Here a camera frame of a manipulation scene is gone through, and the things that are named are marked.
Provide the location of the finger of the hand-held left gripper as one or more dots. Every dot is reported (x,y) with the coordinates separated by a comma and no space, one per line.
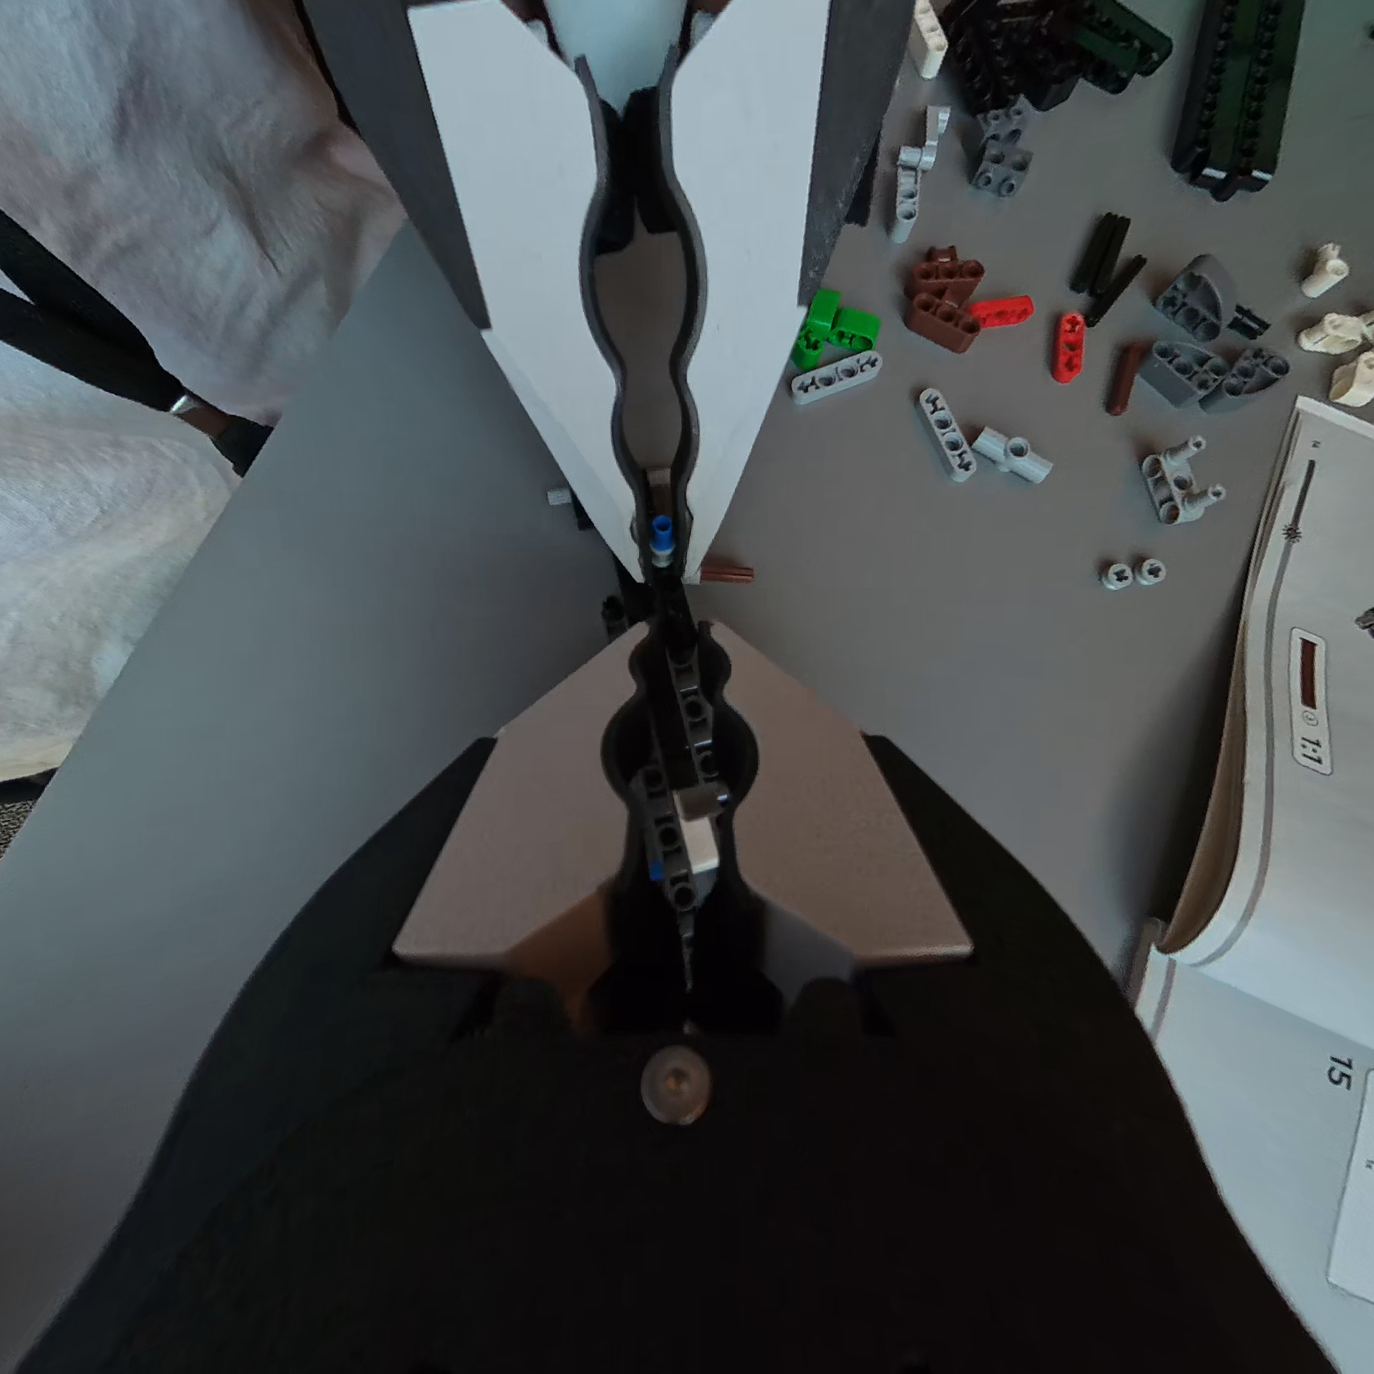
(505,215)
(763,215)

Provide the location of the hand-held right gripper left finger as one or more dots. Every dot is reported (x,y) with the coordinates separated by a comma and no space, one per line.
(505,837)

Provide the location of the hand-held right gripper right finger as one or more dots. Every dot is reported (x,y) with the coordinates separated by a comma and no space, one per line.
(849,848)

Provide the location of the dark grey lego beam assembly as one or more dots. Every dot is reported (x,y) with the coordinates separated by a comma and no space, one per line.
(687,709)

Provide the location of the green lego connector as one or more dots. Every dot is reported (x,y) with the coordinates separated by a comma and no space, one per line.
(858,327)
(817,327)

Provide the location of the light grey lego beam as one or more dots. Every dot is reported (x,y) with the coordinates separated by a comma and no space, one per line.
(837,379)
(948,436)

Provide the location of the brown lego angled beam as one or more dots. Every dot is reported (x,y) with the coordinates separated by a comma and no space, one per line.
(944,322)
(946,274)

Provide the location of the cream lego beam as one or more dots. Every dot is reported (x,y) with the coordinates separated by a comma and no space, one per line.
(929,39)

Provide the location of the dark grey lego connector block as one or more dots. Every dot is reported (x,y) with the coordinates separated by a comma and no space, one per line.
(1003,156)

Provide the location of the red lego beam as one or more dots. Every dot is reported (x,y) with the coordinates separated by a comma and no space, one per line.
(1069,346)
(1001,312)

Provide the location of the brown lego axle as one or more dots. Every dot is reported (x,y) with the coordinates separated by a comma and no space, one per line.
(729,573)
(1128,379)

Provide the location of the pile of black lego beams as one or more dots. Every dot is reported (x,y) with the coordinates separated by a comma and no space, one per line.
(1031,48)

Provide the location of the black lego axle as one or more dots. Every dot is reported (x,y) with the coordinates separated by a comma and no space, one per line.
(1100,253)
(1117,289)

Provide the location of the light grey lego axle connector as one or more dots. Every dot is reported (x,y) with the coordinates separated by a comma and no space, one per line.
(1016,455)

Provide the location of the light grey lego bush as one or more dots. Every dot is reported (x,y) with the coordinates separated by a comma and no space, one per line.
(1151,571)
(1117,574)

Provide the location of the dark grey curved lego piece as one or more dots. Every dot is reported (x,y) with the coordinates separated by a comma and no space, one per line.
(1183,375)
(1248,379)
(1195,299)

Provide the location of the lego instruction booklet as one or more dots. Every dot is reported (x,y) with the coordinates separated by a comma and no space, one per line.
(1290,698)

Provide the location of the black lego pin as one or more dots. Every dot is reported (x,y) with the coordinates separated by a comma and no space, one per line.
(1250,322)

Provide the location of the person's white shirt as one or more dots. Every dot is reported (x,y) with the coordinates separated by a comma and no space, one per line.
(140,192)

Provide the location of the black and green lego frame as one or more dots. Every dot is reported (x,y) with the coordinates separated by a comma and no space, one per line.
(1235,92)

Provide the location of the light grey lego bracket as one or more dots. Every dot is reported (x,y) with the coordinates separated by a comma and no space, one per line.
(1178,485)

